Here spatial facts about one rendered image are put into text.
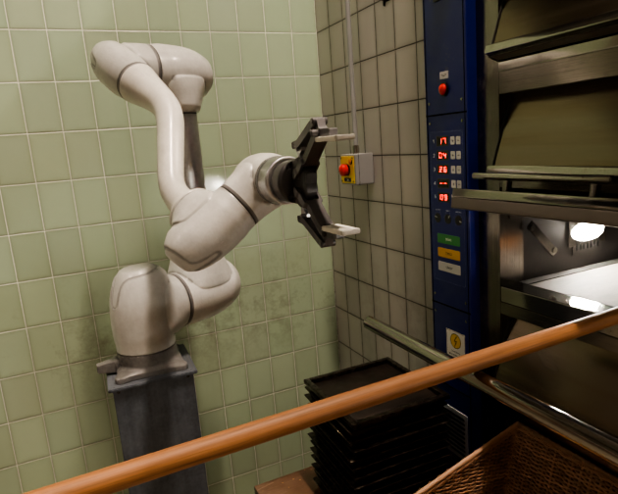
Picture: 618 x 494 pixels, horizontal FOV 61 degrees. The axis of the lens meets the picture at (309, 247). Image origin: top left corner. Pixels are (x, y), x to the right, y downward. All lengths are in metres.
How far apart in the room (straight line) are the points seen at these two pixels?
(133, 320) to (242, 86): 0.94
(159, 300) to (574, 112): 1.04
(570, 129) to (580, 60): 0.13
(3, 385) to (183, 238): 1.12
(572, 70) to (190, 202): 0.77
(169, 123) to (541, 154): 0.79
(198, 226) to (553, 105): 0.76
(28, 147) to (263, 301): 0.94
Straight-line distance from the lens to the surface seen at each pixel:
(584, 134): 1.16
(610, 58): 1.13
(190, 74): 1.49
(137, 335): 1.41
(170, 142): 1.17
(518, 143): 1.26
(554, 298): 1.28
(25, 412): 2.01
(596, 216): 0.97
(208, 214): 0.98
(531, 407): 0.83
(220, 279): 1.52
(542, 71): 1.23
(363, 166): 1.72
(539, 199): 1.04
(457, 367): 0.86
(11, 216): 1.85
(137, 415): 1.46
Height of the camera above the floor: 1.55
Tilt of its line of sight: 11 degrees down
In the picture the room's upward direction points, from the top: 5 degrees counter-clockwise
